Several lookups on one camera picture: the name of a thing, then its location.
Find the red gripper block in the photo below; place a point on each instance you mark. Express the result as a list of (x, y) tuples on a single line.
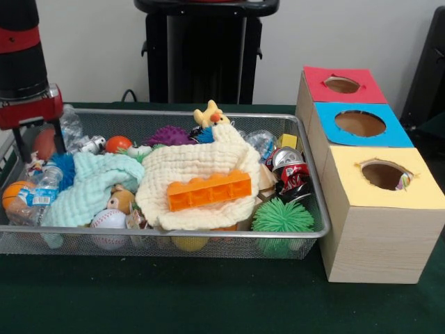
[(31, 111)]

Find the blue spiky ball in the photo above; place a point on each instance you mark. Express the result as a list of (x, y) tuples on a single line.
[(66, 165)]

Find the silver toy robot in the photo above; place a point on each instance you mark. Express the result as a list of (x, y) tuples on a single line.
[(94, 143)]

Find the mint green knitted cloth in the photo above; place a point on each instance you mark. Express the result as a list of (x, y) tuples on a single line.
[(90, 177)]

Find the small red ball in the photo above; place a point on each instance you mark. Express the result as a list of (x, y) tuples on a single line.
[(119, 143)]

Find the cream waffle cloth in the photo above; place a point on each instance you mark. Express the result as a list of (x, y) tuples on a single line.
[(194, 160)]

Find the orange plastic compartment tray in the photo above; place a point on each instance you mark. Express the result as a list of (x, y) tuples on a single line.
[(208, 191)]

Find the colourful polka dot cloth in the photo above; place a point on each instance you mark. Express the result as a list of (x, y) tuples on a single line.
[(403, 181)]

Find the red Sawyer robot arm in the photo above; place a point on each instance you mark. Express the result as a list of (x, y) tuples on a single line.
[(21, 48)]

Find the wooden box with three holes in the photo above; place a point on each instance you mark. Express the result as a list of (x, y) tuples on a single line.
[(379, 236)]

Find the small brown football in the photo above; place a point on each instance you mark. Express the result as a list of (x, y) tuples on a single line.
[(45, 144)]

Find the white baseball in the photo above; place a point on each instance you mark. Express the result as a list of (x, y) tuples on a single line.
[(108, 222)]

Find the yellow plush duck toy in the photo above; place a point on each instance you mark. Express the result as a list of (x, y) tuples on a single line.
[(210, 116)]

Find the dark green table cloth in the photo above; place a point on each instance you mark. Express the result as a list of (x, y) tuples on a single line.
[(208, 295)]

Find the silver soda can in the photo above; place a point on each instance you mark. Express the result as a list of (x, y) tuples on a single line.
[(286, 156)]

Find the large green spiky ball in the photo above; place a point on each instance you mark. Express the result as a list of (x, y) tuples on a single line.
[(283, 217)]

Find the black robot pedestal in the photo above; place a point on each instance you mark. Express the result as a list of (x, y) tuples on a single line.
[(205, 52)]

